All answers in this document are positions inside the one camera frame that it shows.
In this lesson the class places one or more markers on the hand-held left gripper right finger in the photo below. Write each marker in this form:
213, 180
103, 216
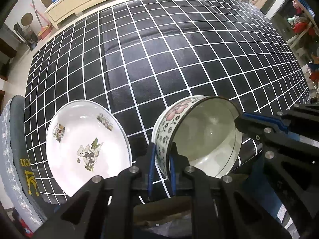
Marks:
172, 171

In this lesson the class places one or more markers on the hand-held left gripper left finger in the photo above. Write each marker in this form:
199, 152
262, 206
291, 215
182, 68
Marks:
150, 171

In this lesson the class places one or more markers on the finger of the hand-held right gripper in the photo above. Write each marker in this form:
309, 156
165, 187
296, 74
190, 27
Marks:
259, 132
266, 120

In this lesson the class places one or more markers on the floral patterned bowl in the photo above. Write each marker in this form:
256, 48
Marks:
206, 139

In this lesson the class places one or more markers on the white plate bear print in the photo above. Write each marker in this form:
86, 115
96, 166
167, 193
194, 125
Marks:
84, 144

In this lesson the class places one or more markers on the rack with red clothes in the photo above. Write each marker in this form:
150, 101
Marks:
302, 26

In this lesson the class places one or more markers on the black white checked tablecloth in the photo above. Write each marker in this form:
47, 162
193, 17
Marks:
174, 54

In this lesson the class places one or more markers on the chair with grey cover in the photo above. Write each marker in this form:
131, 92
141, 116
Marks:
17, 166

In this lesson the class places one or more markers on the orange dustpan with broom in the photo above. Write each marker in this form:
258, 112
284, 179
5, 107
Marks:
42, 22

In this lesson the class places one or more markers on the black floor appliance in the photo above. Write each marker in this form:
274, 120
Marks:
26, 33

